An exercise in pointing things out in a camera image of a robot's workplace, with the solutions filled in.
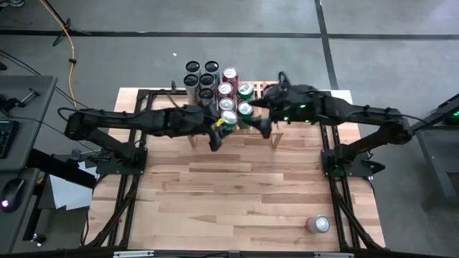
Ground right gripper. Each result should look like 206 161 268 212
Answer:
247 84 323 140

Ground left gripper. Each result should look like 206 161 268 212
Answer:
193 105 224 153

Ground green soda can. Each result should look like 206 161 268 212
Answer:
220 110 238 139
237 101 255 130
237 82 255 103

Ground red Coca-Cola can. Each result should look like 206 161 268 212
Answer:
217 81 236 100
218 97 237 113
222 66 240 85

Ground grey can with black top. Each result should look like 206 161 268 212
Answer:
199 87 216 108

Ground wooden slatted shelf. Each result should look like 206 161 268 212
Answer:
185 80 285 148

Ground black desk support beam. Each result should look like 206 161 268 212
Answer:
27 148 98 189

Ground white paper sheets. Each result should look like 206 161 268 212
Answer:
49 160 98 211

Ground black tripod stand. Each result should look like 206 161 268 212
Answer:
42 0 93 47

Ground grey desk top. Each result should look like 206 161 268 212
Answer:
0 167 42 254
0 75 58 173

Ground silver bar tool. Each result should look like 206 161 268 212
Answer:
19 87 41 105

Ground grey metal cart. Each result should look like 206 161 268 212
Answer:
408 92 459 211

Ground black desk tool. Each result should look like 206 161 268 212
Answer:
0 93 22 113

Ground black keyboard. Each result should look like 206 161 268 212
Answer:
0 120 19 160

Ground black computer mouse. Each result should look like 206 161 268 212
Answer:
0 178 27 213

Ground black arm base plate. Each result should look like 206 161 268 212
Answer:
321 148 387 178
95 148 148 176

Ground silver metal bracket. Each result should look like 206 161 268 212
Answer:
313 252 355 258
113 250 155 258

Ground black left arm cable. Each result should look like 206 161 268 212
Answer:
56 91 187 123

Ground yellow cable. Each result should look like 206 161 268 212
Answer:
38 0 78 108

